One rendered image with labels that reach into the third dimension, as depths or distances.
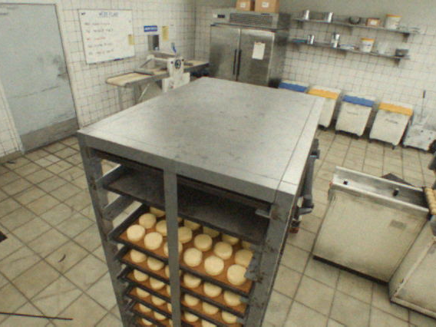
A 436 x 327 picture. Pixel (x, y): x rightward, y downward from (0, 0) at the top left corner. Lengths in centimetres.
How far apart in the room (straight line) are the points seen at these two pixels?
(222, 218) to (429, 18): 580
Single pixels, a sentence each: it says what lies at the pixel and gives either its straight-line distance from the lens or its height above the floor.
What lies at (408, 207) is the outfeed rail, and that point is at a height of 88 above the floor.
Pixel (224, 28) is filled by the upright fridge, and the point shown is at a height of 172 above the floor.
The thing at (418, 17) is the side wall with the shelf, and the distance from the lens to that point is 614.
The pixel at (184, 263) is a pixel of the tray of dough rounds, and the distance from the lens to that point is 74.
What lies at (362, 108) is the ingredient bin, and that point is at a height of 63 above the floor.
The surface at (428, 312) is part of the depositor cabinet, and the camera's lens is 291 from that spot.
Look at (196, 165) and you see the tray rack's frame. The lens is 49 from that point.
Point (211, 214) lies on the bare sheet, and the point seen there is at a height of 167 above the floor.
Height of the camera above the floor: 207
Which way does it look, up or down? 31 degrees down
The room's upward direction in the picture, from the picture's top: 4 degrees clockwise
